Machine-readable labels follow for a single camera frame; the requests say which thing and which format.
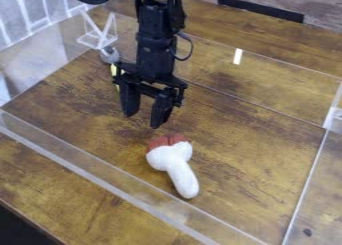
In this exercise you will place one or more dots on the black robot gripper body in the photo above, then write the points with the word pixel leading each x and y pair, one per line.
pixel 151 73

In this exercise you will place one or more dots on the white plush mushroom toy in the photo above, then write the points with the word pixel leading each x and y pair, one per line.
pixel 168 154

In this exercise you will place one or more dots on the clear acrylic enclosure wall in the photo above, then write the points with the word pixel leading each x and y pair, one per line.
pixel 262 120

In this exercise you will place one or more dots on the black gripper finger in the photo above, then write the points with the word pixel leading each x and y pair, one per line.
pixel 162 110
pixel 130 99

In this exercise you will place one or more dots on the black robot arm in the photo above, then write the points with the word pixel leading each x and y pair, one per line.
pixel 160 18

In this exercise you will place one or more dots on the green spoon with metal bowl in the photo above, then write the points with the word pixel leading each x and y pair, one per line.
pixel 110 57

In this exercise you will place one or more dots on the clear acrylic corner bracket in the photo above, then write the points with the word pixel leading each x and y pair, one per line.
pixel 98 38

